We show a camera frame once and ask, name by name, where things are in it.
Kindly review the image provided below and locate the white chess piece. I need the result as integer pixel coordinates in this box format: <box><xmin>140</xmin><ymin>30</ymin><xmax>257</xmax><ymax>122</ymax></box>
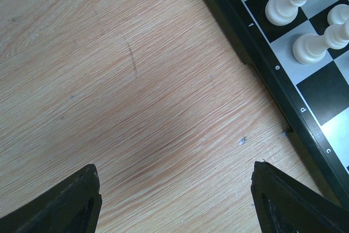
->
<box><xmin>264</xmin><ymin>0</ymin><xmax>308</xmax><ymax>26</ymax></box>
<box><xmin>292</xmin><ymin>19</ymin><xmax>348</xmax><ymax>64</ymax></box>

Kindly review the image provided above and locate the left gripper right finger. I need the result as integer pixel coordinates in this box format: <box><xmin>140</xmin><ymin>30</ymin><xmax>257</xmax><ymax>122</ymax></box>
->
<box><xmin>251</xmin><ymin>162</ymin><xmax>348</xmax><ymax>232</ymax></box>

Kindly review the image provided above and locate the black white chess board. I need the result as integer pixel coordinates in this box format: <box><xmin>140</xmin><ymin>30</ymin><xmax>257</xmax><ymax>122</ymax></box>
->
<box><xmin>204</xmin><ymin>0</ymin><xmax>348</xmax><ymax>207</ymax></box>

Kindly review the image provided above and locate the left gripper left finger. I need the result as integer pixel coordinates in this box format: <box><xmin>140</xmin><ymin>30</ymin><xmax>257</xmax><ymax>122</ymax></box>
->
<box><xmin>1</xmin><ymin>164</ymin><xmax>102</xmax><ymax>232</ymax></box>

